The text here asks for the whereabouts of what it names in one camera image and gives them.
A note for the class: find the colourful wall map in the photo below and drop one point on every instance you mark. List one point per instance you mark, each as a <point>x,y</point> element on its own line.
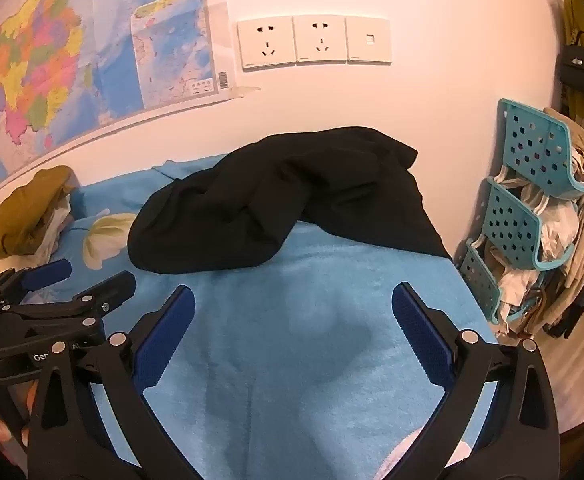
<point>61,60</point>

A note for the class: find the teal perforated hanging basket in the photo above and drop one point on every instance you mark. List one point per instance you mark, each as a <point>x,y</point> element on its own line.
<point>532,145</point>
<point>479,280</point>
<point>509,225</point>

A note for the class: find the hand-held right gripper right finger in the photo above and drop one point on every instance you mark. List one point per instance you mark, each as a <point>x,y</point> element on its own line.
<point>422,332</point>

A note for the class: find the person's left hand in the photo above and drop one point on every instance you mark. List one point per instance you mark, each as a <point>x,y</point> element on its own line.
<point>1,422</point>

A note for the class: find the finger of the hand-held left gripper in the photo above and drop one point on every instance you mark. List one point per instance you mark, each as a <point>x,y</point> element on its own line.
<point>46,272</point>
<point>99,295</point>

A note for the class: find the blue floral bedsheet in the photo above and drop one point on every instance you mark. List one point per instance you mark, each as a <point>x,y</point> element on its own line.
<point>282,350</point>

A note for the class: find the white cloth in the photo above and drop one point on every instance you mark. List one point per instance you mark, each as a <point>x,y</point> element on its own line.
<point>54,232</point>

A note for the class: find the white wall socket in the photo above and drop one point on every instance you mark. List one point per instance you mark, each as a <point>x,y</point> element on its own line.
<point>266,42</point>
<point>320,39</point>

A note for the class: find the black garment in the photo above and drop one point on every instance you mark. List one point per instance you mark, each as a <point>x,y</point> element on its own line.
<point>282,200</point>

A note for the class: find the olive cloth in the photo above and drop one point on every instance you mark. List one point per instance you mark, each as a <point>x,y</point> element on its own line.
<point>16,210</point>

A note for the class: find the black handbag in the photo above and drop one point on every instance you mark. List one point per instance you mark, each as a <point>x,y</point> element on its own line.
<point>582,65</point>

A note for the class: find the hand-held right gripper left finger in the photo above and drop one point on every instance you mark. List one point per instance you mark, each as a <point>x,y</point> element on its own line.
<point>164,335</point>

